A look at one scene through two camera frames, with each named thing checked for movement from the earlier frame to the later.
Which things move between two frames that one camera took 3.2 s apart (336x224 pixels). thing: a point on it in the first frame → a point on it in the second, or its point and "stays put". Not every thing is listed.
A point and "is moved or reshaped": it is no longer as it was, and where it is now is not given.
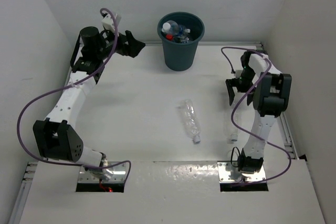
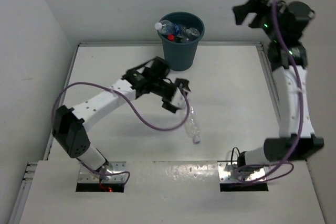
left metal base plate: x=119 y=174 stays put
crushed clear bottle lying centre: x=192 y=121 stays put
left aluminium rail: x=29 y=173 stays put
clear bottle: x=231 y=130 → x=189 y=33
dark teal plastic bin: x=181 y=56 stays put
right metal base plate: x=228 y=172 stays put
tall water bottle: x=180 y=31 is moved or reshaped
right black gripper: x=233 y=83 → x=254 y=4
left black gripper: x=133 y=48 → x=182 y=83
